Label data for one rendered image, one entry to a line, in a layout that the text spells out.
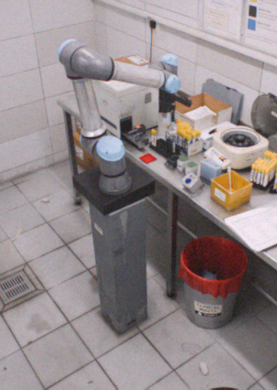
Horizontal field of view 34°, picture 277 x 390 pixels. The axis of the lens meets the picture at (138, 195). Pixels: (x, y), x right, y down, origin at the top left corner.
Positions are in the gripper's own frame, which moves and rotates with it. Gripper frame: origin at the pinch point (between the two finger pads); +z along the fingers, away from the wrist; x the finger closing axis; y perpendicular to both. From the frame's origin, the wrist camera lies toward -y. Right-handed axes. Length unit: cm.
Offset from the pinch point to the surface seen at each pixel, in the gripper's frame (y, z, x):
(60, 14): 79, -15, -147
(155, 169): 8.8, 20.1, 10.0
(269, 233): -39, 19, 61
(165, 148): 3.4, 17.7, -6.4
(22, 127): 116, 65, -120
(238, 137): -33.8, 7.9, -0.8
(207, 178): -16.4, 17.9, 21.6
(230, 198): -24, 13, 44
